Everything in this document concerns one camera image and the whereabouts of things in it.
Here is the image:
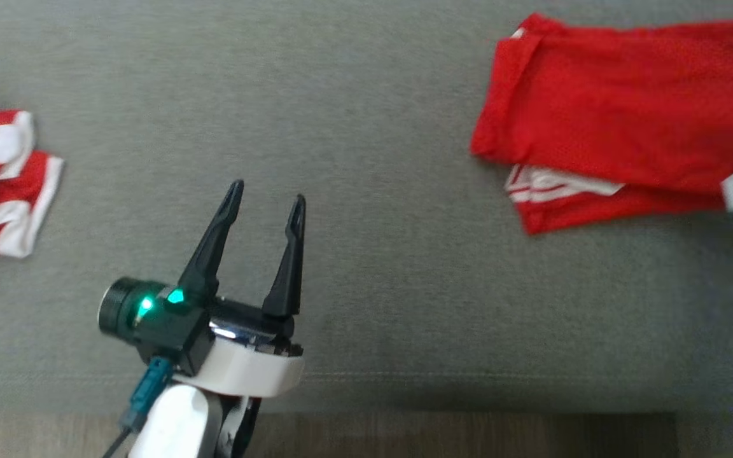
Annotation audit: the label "teal camera cable connector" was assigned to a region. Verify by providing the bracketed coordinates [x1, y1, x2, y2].
[102, 356, 173, 458]

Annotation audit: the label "red shorts with thin stripes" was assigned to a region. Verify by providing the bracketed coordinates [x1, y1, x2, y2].
[470, 13, 733, 236]

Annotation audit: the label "large grey sofa seat cushion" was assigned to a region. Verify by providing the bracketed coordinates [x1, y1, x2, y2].
[0, 0, 733, 414]

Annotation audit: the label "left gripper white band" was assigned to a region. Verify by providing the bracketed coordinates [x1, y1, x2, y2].
[174, 180, 307, 399]

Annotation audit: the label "red garment with white band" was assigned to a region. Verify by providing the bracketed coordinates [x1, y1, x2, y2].
[0, 83, 65, 258]

